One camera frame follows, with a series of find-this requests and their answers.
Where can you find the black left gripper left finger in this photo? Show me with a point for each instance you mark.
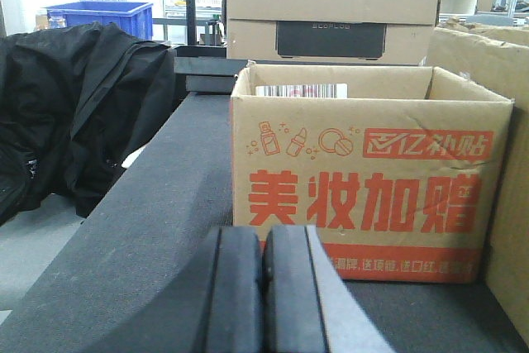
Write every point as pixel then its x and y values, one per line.
pixel 233 320

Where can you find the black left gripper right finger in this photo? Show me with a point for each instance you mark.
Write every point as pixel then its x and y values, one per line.
pixel 307 306

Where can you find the cardboard box red print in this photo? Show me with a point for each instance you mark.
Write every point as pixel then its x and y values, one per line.
pixel 398 178

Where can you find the black felt covered platform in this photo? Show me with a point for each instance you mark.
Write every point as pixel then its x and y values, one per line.
pixel 149 224

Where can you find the white barcode label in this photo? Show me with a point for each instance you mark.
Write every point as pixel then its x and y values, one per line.
pixel 317 90

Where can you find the black jacket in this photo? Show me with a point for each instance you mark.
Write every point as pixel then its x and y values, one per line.
pixel 75 102

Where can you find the large closed cardboard box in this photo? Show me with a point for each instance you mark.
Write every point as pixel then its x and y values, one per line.
pixel 392 32

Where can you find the blue plastic crate far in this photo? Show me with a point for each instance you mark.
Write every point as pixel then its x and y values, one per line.
pixel 135 18

